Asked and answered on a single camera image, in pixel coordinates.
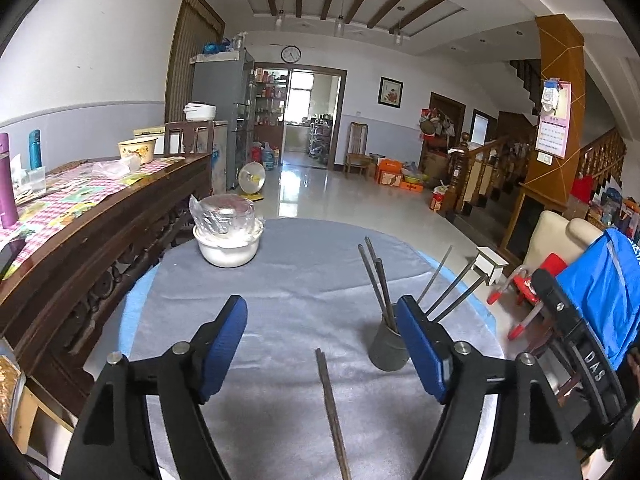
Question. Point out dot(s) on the plastic-wrapped steel pot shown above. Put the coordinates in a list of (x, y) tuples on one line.
[(225, 212)]

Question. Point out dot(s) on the grey refrigerator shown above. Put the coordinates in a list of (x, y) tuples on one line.
[(215, 85)]

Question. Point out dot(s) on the clear plastic cup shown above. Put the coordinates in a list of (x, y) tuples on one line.
[(36, 182)]

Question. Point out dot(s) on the floral enamel basin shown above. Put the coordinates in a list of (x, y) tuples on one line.
[(137, 152)]

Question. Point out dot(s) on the gold patterned cushion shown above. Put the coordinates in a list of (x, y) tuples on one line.
[(10, 385)]

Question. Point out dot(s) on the blue water jug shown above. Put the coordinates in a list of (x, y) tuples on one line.
[(269, 159)]

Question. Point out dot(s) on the glass pendant lamp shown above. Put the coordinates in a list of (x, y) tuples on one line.
[(398, 35), (280, 19), (341, 25)]

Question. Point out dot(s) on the single dark metal chopstick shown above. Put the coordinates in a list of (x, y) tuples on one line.
[(325, 395), (336, 430)]

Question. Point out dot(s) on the grey metal utensil holder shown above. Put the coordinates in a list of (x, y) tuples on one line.
[(387, 350)]

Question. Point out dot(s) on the grey tablecloth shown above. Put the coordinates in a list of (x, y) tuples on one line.
[(300, 285)]

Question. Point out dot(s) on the black smartphone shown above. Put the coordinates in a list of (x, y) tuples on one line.
[(10, 257)]

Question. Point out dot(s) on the small white stool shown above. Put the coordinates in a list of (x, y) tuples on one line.
[(490, 260)]

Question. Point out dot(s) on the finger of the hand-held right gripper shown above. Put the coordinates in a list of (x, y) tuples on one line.
[(555, 300)]

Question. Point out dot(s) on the dark carved wooden sideboard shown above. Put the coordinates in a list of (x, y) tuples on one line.
[(75, 270)]

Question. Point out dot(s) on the pink wall calendar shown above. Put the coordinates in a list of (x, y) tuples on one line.
[(554, 132)]

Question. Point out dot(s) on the clear plastic bag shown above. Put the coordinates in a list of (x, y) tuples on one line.
[(115, 169)]

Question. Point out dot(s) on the white plastic bowl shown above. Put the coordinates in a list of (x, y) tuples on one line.
[(227, 255)]

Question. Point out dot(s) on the light blue tablecloth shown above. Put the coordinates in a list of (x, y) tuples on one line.
[(131, 310)]

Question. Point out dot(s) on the pink checkered cloth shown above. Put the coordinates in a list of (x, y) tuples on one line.
[(65, 195)]

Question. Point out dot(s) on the framed wall picture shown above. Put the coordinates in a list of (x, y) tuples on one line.
[(390, 92)]

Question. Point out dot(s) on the round dish heater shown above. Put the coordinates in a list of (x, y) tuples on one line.
[(251, 178)]

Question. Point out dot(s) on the blue cloth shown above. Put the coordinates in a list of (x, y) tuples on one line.
[(600, 285)]

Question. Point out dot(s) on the white rice cooker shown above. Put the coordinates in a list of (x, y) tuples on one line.
[(200, 112)]

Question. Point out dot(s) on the beige armchair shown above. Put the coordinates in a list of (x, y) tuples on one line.
[(550, 235)]

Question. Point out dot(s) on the red gift bag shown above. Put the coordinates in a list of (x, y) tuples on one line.
[(438, 200)]

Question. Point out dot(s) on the round wall clock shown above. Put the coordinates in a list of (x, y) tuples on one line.
[(291, 54)]

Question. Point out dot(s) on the orange cardboard boxes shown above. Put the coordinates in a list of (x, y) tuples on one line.
[(390, 172)]

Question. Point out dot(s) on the teal thermos bottle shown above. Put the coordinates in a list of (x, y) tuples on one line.
[(34, 150)]

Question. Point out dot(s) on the dark wooden chair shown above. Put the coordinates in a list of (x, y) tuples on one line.
[(172, 137)]

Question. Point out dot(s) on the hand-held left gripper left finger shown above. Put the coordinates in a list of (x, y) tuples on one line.
[(222, 355)]

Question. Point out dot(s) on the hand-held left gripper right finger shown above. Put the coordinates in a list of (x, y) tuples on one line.
[(422, 350)]

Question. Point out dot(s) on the bundle of dark metal chopsticks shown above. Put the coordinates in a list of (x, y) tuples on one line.
[(384, 290)]

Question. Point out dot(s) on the purple thermos bottle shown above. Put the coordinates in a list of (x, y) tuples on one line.
[(7, 185)]

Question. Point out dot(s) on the wooden stair railing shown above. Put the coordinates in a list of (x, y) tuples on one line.
[(462, 170)]

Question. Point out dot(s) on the brown curtain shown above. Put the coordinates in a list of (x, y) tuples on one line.
[(192, 50)]

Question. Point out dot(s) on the red child's chair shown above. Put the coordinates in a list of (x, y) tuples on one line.
[(552, 265)]

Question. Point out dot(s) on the light wooden chair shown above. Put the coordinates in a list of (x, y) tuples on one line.
[(357, 142)]

